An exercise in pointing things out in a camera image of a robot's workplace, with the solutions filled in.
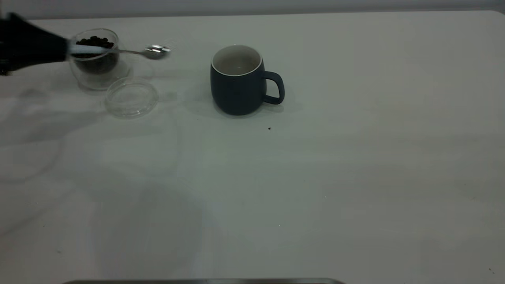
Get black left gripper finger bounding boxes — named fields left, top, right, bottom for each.
left=0, top=13, right=69, bottom=51
left=0, top=48, right=69, bottom=75

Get metal spoon with pale handle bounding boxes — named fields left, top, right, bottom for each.
left=68, top=44, right=172, bottom=61

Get clear round plastic lid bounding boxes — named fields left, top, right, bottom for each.
left=104, top=77, right=159, bottom=119

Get dark blue ceramic mug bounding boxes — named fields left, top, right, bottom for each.
left=210, top=45, right=285, bottom=116

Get dark coffee beans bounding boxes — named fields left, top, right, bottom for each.
left=71, top=36, right=120, bottom=74

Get clear double-wall glass cup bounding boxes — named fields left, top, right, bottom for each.
left=65, top=28, right=133, bottom=91

